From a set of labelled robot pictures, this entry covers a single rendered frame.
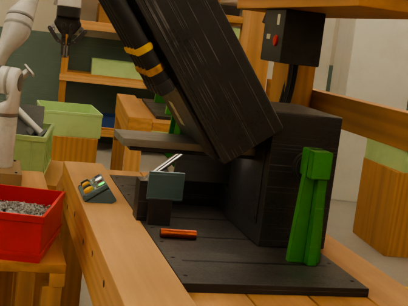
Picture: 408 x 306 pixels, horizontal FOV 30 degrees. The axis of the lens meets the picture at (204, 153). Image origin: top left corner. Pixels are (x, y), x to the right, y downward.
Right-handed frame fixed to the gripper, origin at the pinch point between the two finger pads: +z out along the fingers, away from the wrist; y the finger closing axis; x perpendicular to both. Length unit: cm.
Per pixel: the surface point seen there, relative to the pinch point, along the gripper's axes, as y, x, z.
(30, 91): 18, 674, 76
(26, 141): -8, 40, 36
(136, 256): 12, -87, 40
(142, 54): 11, -78, -4
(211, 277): 26, -100, 40
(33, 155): -5, 39, 41
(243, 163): 45, -57, 22
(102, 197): 11, -37, 38
